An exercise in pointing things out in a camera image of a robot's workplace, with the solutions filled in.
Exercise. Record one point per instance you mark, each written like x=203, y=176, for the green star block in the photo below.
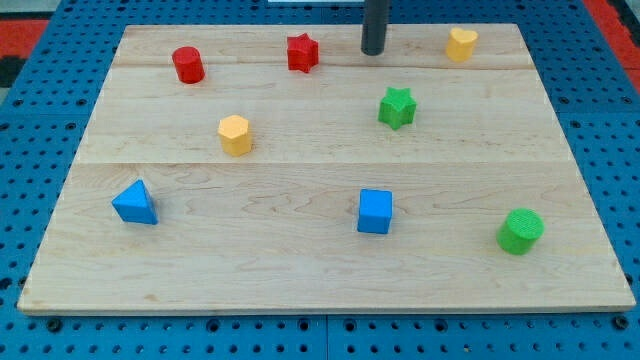
x=397, y=108

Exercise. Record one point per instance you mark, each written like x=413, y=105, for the red star block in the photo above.
x=302, y=53

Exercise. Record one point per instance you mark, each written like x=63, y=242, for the blue cube block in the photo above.
x=375, y=211

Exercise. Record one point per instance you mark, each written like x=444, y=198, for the light wooden board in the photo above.
x=274, y=231

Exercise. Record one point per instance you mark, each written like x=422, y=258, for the yellow hexagon block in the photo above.
x=235, y=135

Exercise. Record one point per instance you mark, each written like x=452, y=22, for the red cylinder block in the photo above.
x=188, y=64

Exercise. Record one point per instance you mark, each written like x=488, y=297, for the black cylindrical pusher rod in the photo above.
x=374, y=27

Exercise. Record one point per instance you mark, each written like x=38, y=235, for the blue triangle block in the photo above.
x=135, y=205

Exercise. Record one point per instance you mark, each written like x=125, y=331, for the yellow heart block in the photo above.
x=461, y=44

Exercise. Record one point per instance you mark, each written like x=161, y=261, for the green cylinder block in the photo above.
x=520, y=230

